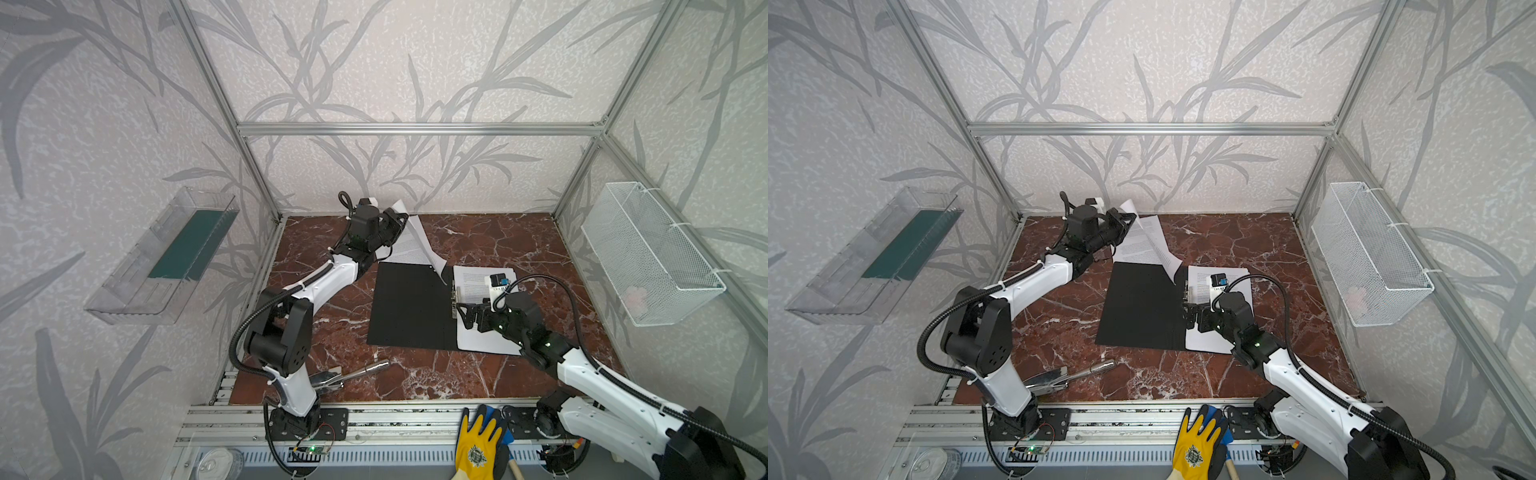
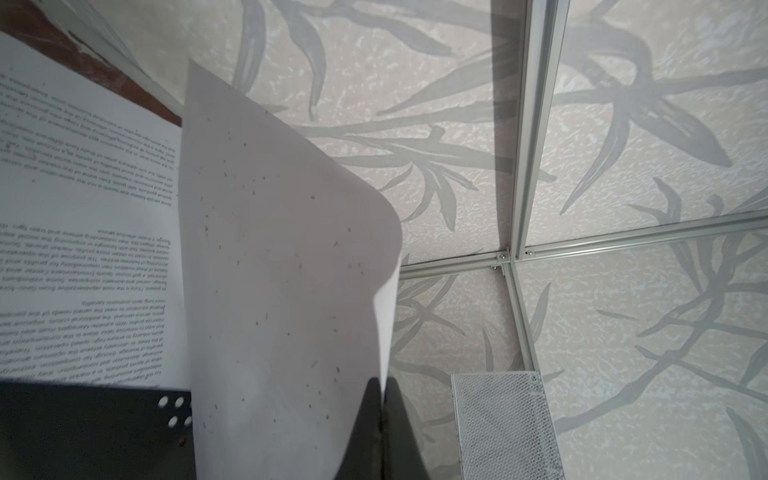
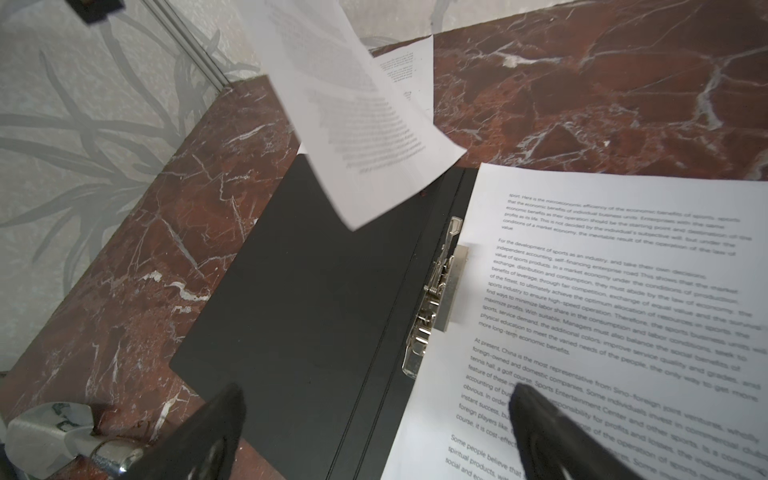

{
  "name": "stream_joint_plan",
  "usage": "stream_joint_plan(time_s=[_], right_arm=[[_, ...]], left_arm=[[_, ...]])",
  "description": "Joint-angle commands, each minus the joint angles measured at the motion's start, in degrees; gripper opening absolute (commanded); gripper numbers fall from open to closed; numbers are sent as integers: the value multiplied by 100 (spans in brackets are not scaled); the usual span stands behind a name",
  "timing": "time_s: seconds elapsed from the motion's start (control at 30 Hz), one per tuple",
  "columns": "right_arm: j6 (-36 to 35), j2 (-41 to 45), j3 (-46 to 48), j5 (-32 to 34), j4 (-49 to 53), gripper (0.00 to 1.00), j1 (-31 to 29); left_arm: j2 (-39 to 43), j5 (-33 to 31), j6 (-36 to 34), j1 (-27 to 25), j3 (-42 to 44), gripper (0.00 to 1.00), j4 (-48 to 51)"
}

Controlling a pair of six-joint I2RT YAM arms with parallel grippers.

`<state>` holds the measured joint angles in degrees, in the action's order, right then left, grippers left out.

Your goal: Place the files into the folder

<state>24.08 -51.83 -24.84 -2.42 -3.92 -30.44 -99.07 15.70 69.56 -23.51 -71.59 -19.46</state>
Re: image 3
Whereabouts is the aluminium frame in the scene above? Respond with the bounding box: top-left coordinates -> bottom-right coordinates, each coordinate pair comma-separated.
142,0 -> 230,92

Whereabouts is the paper sheet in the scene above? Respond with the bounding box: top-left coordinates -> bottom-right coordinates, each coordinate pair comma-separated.
375,36 -> 434,121
383,164 -> 767,479
236,1 -> 465,230

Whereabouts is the paper sheet back top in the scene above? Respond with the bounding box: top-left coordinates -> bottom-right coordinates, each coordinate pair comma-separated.
375,36 -> 434,121

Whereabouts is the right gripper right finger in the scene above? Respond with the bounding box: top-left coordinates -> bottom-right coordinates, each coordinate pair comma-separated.
508,383 -> 639,480

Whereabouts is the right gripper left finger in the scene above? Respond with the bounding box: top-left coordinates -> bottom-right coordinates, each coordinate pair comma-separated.
121,383 -> 246,480

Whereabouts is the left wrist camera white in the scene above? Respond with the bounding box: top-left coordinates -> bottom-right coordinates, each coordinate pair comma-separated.
66,0 -> 125,25

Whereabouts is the blue folder black inside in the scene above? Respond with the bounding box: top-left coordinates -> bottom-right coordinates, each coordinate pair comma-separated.
170,155 -> 477,479

